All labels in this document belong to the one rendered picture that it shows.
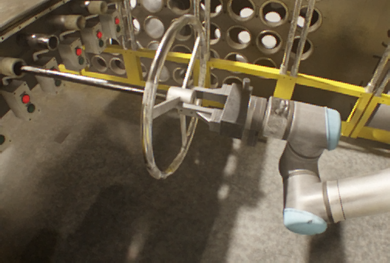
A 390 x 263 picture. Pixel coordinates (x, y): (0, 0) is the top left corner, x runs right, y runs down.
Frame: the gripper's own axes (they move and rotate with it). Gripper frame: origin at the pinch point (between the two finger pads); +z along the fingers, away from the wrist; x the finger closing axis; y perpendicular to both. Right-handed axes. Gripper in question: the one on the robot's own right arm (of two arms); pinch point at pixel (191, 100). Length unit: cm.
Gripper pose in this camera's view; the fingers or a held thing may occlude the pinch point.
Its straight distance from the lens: 58.8
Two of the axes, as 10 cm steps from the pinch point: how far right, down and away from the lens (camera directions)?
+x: -3.0, 6.7, -6.7
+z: -9.5, -2.0, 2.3
